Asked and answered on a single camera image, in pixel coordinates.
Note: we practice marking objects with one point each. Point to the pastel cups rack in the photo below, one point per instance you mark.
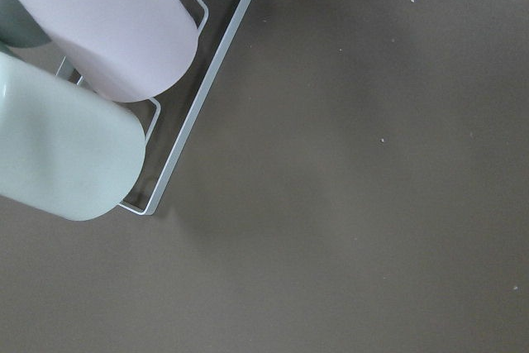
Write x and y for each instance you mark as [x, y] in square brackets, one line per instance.
[168, 118]

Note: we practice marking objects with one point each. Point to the pink cup on rack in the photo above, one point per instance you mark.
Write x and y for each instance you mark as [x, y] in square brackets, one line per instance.
[127, 50]

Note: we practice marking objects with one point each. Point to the white cup on rack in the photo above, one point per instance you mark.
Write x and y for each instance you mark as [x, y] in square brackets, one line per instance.
[64, 149]

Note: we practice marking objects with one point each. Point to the grey cup on rack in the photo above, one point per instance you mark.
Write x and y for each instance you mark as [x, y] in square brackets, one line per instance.
[18, 28]

